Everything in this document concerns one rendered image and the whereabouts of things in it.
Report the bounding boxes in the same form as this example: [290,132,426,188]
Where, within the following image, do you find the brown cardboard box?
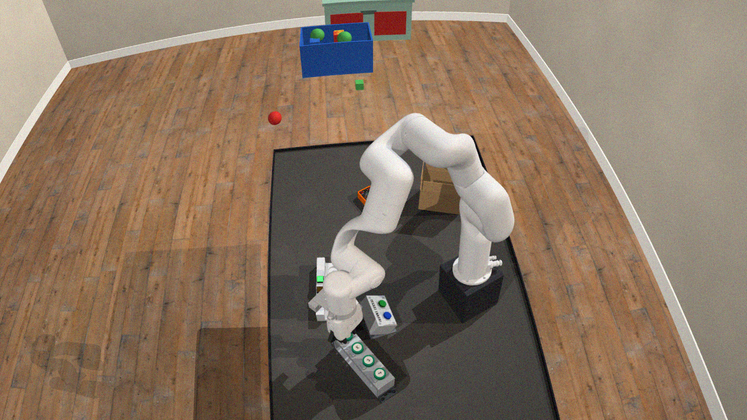
[418,164,460,215]

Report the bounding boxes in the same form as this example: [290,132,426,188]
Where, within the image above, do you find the orange digital multimeter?
[358,186,370,205]

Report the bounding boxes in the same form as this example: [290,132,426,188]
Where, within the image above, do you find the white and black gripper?
[327,300,363,344]

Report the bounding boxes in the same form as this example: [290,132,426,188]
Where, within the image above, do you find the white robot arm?
[308,113,514,320]

